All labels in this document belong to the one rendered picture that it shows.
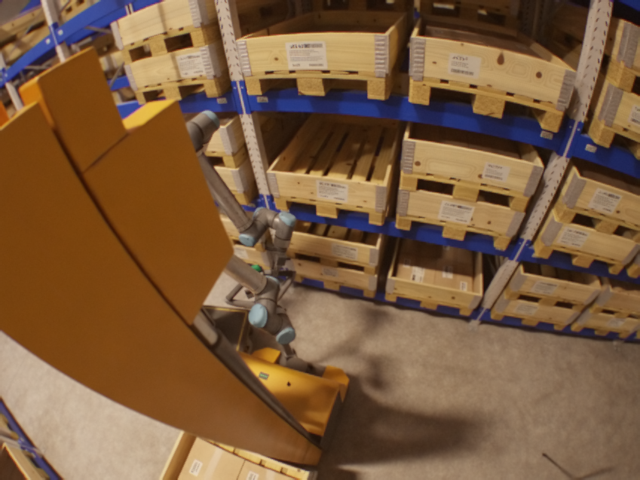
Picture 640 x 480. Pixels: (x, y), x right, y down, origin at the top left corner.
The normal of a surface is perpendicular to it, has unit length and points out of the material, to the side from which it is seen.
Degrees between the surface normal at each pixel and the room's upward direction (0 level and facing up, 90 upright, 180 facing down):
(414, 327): 0
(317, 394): 0
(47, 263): 90
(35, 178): 90
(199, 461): 0
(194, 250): 90
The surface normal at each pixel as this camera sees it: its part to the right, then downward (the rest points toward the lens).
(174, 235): 0.95, 0.18
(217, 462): -0.08, -0.68
